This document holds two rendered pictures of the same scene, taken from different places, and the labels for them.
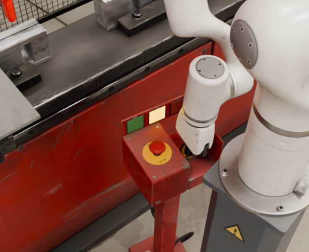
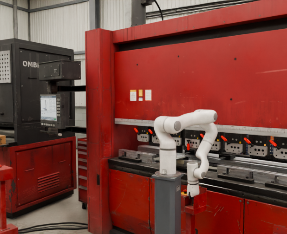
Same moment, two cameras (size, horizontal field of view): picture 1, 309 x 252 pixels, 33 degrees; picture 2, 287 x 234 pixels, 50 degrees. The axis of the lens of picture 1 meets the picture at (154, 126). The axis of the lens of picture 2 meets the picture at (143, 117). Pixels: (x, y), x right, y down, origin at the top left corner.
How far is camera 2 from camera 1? 238 cm
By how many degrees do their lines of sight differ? 81
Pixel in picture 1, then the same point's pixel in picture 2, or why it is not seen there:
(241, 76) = (197, 170)
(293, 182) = (161, 168)
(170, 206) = (187, 227)
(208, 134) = (189, 186)
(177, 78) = (227, 204)
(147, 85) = (215, 195)
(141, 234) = not seen: outside the picture
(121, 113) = not seen: hidden behind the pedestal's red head
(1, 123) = not seen: hidden behind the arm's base
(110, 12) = (218, 169)
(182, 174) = (182, 199)
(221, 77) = (190, 164)
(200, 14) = (199, 151)
